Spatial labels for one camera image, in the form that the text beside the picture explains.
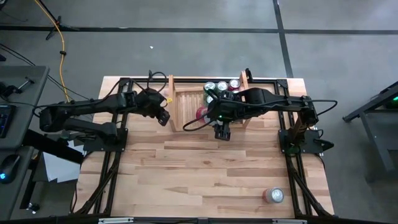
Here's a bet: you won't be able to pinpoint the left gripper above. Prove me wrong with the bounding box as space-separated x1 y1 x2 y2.
135 88 171 127

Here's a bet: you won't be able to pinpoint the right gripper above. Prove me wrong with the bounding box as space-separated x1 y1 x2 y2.
206 93 246 142

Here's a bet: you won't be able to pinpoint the wooden slatted shelf crate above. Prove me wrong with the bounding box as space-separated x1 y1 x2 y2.
167 70 253 133

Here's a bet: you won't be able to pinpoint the black desk support beam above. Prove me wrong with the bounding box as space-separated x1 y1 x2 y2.
22 129 85 165

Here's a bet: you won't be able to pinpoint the white paper sheets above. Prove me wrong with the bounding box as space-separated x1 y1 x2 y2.
42 139 85 184

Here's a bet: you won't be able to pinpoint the black tripod stand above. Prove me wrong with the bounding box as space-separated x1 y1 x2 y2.
36 0 80 41

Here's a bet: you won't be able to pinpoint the grey side desk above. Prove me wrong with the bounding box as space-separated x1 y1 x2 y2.
0 65 50 150
0 146 35 220

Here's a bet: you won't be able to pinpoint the dark metal side table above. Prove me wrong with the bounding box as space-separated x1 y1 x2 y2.
341 80 398 182

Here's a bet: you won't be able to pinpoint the black clamp tool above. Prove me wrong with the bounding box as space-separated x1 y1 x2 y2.
0 77 35 98

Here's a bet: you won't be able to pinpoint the black caster wheel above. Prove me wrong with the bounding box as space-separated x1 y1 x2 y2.
25 202 41 214

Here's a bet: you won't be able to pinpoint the black keyboard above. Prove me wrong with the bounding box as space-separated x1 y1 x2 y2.
0 104 16 139

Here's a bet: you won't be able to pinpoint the black computer mouse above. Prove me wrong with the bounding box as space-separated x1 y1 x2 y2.
0 154 21 184

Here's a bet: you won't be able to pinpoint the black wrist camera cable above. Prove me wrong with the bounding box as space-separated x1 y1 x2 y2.
182 105 216 132
145 70 169 94

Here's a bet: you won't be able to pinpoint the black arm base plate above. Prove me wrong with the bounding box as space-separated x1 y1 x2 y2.
278 129 335 156
83 128 129 153

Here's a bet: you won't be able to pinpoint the black aluminium table frame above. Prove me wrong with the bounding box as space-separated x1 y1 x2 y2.
70 76 335 224

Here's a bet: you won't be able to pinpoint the silver metal bracket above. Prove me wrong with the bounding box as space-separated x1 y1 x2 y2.
98 217 135 224
272 218 308 224

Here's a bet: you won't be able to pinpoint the yellow extension cable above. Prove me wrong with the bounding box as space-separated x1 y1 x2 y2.
33 0 70 104

